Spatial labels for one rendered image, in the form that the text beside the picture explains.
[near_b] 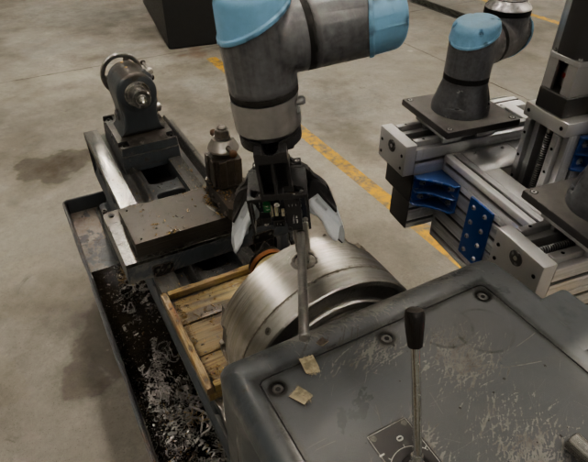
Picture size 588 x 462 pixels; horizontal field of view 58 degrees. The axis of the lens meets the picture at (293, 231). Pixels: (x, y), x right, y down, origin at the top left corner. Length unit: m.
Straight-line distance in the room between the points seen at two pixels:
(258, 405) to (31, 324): 2.11
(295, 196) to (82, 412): 1.77
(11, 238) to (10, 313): 0.59
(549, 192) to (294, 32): 0.80
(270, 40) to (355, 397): 0.39
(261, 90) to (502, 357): 0.43
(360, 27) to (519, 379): 0.43
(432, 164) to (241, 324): 0.82
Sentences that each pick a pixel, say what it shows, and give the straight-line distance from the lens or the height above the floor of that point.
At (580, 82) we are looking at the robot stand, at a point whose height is 1.33.
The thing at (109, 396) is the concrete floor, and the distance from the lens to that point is 2.28.
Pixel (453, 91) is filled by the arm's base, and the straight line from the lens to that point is 1.45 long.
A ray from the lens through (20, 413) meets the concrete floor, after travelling 2.36.
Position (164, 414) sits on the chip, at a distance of 1.47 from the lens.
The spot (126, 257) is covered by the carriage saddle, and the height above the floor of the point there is 0.93.
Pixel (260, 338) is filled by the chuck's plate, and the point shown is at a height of 1.17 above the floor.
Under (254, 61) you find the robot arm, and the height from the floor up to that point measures 1.59.
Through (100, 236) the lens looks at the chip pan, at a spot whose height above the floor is 0.54.
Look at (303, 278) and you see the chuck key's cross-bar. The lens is 0.67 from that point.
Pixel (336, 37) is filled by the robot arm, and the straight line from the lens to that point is 0.55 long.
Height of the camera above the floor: 1.77
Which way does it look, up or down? 38 degrees down
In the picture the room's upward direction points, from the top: straight up
